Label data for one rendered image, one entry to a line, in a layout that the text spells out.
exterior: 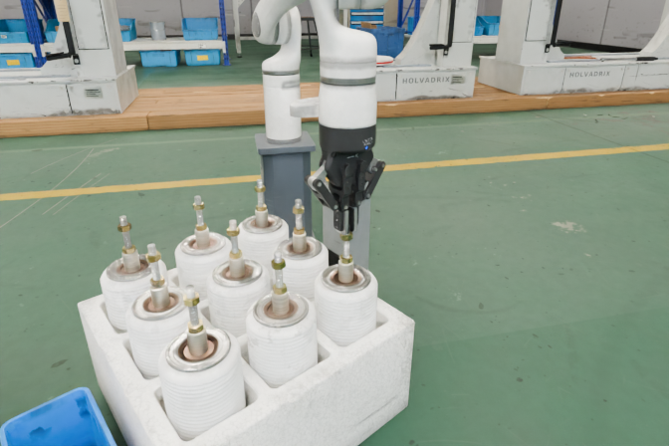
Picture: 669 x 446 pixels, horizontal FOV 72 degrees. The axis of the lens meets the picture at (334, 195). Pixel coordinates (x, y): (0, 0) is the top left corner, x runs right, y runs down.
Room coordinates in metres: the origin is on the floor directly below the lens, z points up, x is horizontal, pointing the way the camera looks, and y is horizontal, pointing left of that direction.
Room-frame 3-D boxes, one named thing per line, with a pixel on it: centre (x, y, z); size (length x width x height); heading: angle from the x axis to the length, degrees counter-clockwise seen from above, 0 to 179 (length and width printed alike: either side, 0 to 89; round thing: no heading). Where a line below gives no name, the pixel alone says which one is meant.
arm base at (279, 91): (1.17, 0.13, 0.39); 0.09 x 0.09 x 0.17; 12
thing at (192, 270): (0.69, 0.22, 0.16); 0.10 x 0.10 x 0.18
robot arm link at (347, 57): (0.58, -0.01, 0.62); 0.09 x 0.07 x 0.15; 89
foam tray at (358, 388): (0.60, 0.15, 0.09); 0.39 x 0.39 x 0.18; 40
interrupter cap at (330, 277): (0.58, -0.02, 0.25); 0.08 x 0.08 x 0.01
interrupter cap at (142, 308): (0.52, 0.24, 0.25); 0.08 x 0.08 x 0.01
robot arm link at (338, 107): (0.60, -0.01, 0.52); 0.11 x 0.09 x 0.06; 39
